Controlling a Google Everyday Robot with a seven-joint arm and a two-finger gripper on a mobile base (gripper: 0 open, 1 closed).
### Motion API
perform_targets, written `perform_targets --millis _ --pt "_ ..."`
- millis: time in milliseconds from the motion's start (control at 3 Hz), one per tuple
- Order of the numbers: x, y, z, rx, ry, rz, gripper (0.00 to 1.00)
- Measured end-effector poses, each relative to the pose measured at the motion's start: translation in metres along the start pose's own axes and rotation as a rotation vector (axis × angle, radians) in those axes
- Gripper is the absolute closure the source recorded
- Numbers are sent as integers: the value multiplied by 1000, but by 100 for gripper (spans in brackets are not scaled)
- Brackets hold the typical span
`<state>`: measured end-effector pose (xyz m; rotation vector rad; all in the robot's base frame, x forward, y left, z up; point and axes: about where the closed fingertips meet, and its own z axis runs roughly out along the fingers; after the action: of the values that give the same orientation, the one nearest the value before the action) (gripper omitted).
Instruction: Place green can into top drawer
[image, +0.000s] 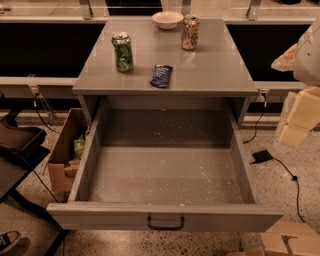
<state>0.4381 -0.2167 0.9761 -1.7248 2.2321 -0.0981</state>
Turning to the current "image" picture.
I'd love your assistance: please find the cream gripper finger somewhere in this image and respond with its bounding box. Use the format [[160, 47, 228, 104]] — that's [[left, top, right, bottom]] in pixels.
[[278, 87, 320, 148]]

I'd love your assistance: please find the green soda can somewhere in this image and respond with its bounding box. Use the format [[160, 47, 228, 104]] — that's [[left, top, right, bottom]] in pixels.
[[111, 32, 133, 72]]

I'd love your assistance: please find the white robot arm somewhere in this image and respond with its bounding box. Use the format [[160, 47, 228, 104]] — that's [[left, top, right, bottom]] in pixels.
[[271, 19, 320, 149]]

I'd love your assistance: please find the orange soda can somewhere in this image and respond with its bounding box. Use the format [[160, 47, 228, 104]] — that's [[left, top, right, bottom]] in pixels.
[[181, 14, 200, 50]]

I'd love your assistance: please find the open grey top drawer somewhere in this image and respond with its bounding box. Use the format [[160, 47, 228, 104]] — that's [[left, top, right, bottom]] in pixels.
[[48, 96, 283, 232]]

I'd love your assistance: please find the black power adapter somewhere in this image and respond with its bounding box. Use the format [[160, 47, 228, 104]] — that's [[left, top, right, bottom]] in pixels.
[[253, 150, 273, 164]]

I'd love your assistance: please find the grey cabinet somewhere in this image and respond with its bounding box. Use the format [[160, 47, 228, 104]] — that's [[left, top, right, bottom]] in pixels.
[[73, 17, 257, 122]]

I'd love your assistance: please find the cardboard box bottom right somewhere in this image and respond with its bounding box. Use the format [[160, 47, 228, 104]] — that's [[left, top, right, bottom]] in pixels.
[[227, 220, 320, 256]]

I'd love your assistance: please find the cardboard box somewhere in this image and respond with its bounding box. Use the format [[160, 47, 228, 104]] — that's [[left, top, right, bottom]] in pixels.
[[227, 220, 320, 256], [48, 108, 87, 192]]

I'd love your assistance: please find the blue snack packet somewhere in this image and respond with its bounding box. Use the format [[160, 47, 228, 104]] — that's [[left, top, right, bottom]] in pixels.
[[150, 65, 173, 88]]

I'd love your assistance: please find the white ceramic bowl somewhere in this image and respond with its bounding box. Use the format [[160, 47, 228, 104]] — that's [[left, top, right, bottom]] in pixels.
[[152, 11, 183, 30]]

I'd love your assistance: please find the green bag in box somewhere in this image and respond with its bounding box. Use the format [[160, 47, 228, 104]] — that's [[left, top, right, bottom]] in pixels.
[[73, 134, 85, 159]]

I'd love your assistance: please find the cardboard box left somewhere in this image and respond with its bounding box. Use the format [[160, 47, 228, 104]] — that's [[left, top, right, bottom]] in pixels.
[[48, 108, 87, 192]]

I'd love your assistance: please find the black chair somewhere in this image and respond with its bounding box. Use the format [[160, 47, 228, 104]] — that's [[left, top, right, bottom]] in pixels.
[[0, 105, 68, 256]]

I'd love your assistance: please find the black cable right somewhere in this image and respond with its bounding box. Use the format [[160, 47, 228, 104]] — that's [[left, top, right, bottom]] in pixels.
[[272, 157, 306, 224]]

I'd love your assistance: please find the black cable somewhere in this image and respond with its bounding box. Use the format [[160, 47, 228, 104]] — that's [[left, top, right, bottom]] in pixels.
[[272, 157, 306, 224], [32, 93, 61, 135]]

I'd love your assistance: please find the black drawer handle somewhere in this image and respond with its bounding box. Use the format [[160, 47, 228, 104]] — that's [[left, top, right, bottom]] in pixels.
[[147, 216, 185, 231]]

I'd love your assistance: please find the black cable left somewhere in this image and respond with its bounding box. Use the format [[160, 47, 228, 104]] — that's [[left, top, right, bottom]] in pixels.
[[32, 93, 61, 135]]

